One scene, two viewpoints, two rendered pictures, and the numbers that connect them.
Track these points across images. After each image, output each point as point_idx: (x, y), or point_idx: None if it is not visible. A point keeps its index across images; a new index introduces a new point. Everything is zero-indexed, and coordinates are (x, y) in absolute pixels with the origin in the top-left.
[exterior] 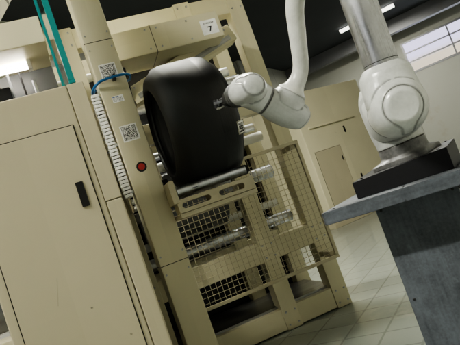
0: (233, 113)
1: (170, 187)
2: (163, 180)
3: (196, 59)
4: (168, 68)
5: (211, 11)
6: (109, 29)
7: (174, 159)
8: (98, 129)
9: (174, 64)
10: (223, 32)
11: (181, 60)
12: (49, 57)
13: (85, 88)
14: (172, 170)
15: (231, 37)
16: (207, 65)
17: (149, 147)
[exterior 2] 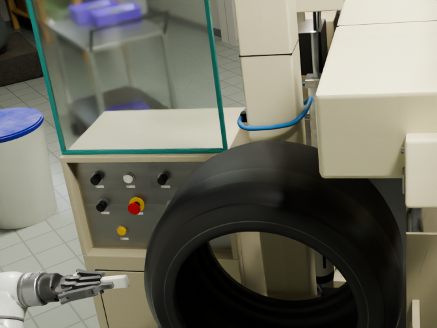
0: (152, 315)
1: None
2: (322, 291)
3: (183, 196)
4: (192, 173)
5: (317, 90)
6: (239, 39)
7: (237, 281)
8: (69, 200)
9: (198, 172)
10: (320, 170)
11: (208, 173)
12: (306, 11)
13: (62, 164)
14: (334, 295)
15: (404, 191)
16: (160, 221)
17: (260, 238)
